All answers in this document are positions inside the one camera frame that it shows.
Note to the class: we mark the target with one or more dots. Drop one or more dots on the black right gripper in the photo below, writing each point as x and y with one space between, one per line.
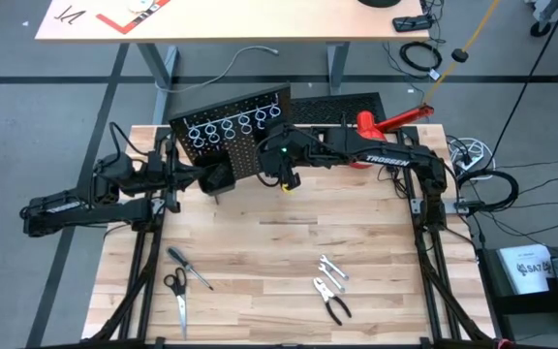
284 174

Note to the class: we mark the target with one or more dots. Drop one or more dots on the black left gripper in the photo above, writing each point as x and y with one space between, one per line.
170 174

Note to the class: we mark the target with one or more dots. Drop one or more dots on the black plastic pegboard bin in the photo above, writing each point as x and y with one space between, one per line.
226 186

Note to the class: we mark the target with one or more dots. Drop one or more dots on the black metal pegboard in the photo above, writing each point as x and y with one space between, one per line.
242 155

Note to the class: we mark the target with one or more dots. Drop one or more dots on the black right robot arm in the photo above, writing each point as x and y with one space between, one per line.
390 157

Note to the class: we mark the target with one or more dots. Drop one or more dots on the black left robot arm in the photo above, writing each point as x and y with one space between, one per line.
66 213

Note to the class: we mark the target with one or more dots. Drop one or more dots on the red desk lamp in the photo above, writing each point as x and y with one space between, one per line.
371 123

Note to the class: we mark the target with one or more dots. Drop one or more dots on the light wooden desk grey legs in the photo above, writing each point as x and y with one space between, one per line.
259 19

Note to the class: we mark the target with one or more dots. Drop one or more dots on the red L-shaped strip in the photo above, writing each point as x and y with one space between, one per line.
114 23

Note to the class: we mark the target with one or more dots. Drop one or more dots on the white round tape roll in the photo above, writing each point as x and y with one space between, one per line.
139 5

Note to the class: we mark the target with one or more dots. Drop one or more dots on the white power strip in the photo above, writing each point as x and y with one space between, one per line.
468 155

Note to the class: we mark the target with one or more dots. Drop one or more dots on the black round base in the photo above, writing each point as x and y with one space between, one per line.
378 3

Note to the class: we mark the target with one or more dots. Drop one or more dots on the black flat device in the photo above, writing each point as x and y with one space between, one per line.
411 22

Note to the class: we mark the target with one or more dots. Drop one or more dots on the black round puck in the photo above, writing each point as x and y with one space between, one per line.
459 54

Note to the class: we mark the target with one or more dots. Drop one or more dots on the white printed booklet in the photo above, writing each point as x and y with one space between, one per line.
523 269

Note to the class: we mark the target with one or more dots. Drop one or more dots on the black equipment cart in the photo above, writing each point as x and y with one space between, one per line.
511 305

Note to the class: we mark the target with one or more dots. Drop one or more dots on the chrome hook rail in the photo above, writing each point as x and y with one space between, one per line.
220 121

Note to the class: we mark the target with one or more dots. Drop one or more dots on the black aluminium rig frame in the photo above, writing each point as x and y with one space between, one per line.
211 346

